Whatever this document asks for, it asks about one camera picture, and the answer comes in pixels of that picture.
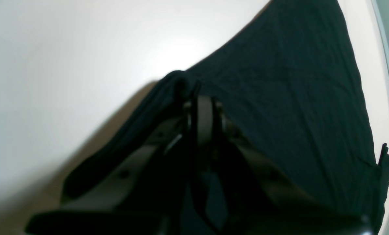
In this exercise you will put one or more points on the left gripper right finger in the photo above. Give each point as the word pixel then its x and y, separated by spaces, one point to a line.
pixel 262 200

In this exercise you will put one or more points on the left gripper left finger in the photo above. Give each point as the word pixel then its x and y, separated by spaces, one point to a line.
pixel 145 193

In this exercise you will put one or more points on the black T-shirt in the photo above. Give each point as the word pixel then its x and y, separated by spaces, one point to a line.
pixel 290 81

